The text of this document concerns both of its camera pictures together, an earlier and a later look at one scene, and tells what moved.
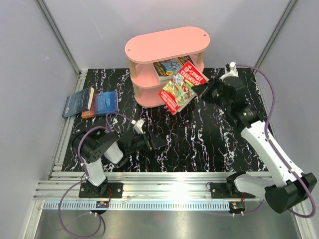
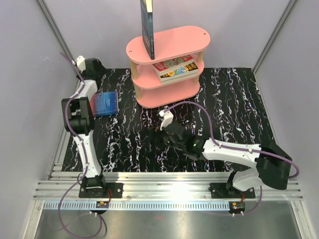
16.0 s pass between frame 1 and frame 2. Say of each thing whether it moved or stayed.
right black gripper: moved
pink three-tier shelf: stayed
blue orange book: stayed
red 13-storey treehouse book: moved
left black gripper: moved
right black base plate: stayed
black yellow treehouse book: moved
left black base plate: stayed
